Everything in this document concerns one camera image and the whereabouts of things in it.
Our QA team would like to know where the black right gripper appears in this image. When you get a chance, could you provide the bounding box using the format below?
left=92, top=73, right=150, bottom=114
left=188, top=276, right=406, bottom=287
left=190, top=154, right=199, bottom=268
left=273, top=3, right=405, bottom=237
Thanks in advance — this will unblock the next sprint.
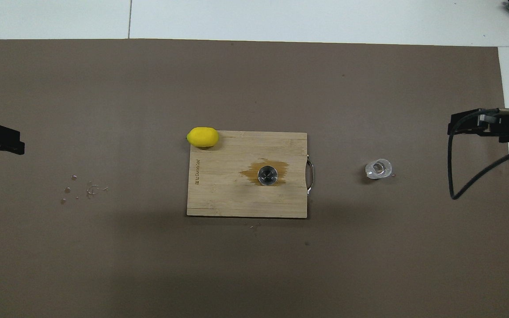
left=448, top=110, right=509, bottom=143

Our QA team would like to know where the clear glass cup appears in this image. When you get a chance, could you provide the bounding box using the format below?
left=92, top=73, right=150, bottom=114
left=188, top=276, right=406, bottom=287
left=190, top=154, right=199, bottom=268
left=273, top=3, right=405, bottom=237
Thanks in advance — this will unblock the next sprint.
left=365, top=158, right=393, bottom=179

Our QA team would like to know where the metal jigger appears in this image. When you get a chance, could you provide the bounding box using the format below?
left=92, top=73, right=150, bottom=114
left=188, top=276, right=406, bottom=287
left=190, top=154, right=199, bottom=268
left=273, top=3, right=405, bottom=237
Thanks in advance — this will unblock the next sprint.
left=257, top=165, right=278, bottom=186

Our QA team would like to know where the brown table mat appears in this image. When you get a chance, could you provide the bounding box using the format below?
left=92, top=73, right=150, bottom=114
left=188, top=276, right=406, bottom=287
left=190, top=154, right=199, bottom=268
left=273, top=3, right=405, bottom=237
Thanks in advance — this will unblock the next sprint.
left=0, top=38, right=509, bottom=318

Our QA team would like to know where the yellow lemon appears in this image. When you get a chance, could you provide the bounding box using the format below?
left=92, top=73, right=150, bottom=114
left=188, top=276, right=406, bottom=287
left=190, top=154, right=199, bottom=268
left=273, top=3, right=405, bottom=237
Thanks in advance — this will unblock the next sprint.
left=186, top=127, right=220, bottom=148

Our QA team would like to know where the bamboo cutting board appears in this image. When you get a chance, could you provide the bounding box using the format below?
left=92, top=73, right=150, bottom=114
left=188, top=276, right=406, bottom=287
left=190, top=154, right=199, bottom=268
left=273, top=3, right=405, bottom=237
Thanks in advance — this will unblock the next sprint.
left=186, top=131, right=315, bottom=219

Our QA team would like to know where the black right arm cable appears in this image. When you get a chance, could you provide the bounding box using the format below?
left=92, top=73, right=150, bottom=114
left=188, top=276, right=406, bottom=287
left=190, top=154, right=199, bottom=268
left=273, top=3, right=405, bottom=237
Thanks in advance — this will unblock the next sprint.
left=448, top=108, right=509, bottom=200

